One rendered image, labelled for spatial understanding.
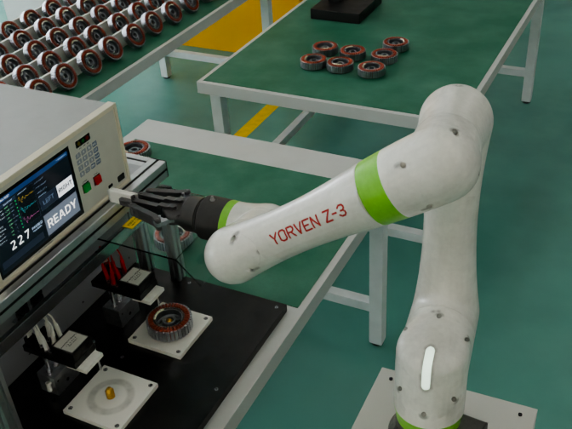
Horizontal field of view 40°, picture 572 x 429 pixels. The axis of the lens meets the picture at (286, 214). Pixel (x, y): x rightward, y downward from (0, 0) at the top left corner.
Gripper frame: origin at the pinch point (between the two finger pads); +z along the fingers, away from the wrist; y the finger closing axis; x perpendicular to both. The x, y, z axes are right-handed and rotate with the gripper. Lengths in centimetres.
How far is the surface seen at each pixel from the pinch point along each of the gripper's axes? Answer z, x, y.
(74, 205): 10.0, -1.6, -4.6
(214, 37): 183, -109, 327
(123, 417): -8.9, -39.7, -24.3
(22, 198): 10.1, 8.0, -17.4
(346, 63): 17, -40, 166
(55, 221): 10.1, -1.8, -10.8
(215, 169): 28, -43, 78
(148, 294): 1.5, -29.9, 3.2
